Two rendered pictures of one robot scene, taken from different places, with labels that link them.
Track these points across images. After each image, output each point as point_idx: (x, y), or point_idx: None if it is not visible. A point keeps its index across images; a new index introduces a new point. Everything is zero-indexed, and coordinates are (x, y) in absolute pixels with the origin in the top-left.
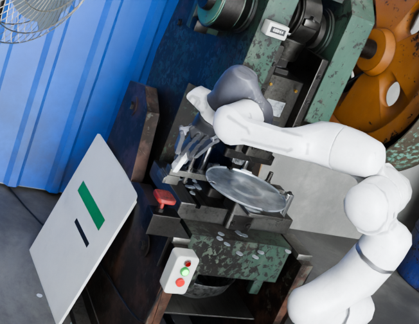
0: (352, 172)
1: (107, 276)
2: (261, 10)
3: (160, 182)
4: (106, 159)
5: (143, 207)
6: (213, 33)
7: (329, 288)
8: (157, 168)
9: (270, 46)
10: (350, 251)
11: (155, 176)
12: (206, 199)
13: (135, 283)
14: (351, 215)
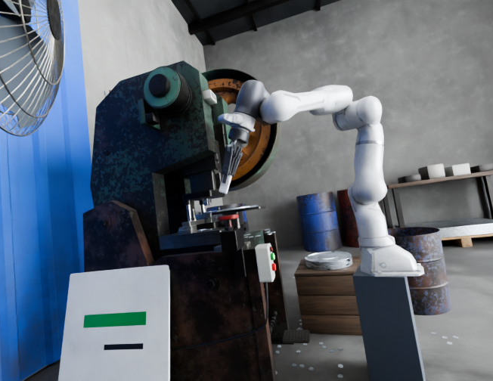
0: (345, 103)
1: (181, 348)
2: (196, 88)
3: (181, 241)
4: (101, 278)
5: (184, 264)
6: (158, 128)
7: (374, 169)
8: (168, 236)
9: (209, 111)
10: (363, 148)
11: (171, 243)
12: (219, 227)
13: (223, 316)
14: (373, 113)
